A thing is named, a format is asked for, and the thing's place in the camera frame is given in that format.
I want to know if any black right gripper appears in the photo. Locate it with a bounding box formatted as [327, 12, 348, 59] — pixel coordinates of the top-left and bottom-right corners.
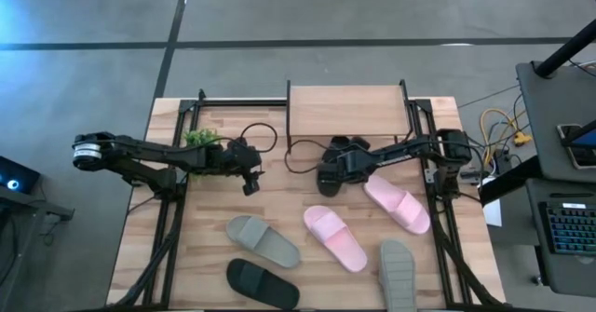
[319, 151, 374, 186]

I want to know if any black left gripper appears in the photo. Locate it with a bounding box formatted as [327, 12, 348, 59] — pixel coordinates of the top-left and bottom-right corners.
[217, 137, 264, 178]

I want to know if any black slide sandal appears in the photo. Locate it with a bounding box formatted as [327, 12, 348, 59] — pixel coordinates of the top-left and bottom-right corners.
[225, 257, 302, 311]
[318, 135, 373, 198]

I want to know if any pink slide sandal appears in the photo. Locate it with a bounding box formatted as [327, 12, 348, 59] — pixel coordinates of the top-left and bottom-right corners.
[302, 204, 369, 274]
[362, 173, 432, 237]

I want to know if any grey slide sandal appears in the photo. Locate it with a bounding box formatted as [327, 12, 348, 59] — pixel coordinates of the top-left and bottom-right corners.
[377, 238, 417, 312]
[225, 214, 303, 270]

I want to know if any green potted plant white pot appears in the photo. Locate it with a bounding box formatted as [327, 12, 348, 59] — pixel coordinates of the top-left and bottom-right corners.
[183, 128, 223, 183]

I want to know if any white paper sheet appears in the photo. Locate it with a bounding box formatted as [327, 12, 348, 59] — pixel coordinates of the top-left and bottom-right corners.
[481, 176, 504, 228]

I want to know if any black power strip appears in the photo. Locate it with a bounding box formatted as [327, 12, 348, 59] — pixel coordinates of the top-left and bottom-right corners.
[493, 148, 513, 176]

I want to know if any black diagonal desk beam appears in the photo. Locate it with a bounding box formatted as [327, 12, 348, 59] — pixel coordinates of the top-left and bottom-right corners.
[478, 156, 544, 206]

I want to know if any grey side desk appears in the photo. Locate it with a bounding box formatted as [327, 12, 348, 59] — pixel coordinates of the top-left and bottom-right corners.
[515, 60, 596, 299]

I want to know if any black device with blue light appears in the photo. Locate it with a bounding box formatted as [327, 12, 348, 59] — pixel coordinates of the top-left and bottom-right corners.
[0, 156, 41, 195]

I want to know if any backlit computer keyboard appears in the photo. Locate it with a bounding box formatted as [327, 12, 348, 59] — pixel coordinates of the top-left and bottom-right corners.
[539, 201, 596, 257]

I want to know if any smartphone in light case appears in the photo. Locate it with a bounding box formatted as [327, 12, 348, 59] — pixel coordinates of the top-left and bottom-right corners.
[557, 123, 596, 170]

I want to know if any blue-screen tablet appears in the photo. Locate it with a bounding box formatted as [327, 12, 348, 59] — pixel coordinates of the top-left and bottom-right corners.
[570, 128, 596, 149]

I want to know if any black stand pole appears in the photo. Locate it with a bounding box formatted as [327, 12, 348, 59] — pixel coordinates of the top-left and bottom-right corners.
[534, 20, 596, 78]

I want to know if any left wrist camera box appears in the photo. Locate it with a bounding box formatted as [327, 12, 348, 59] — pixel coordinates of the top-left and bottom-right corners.
[241, 171, 263, 197]

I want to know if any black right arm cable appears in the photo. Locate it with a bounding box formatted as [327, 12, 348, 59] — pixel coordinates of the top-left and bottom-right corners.
[283, 138, 336, 176]

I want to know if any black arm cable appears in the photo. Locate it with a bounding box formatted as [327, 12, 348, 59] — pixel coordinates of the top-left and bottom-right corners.
[283, 138, 336, 176]
[235, 122, 279, 154]

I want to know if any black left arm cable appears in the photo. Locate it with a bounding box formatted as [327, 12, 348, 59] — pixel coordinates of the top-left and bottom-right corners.
[235, 122, 279, 154]

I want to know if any wooden shelf with black frame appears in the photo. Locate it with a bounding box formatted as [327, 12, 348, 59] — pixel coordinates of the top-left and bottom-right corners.
[285, 78, 415, 156]

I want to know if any black aluminium table frame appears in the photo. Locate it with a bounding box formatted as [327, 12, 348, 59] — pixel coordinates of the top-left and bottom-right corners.
[111, 88, 508, 311]

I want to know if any yellow cable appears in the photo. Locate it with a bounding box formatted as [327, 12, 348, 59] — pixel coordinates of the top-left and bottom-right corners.
[479, 107, 533, 167]

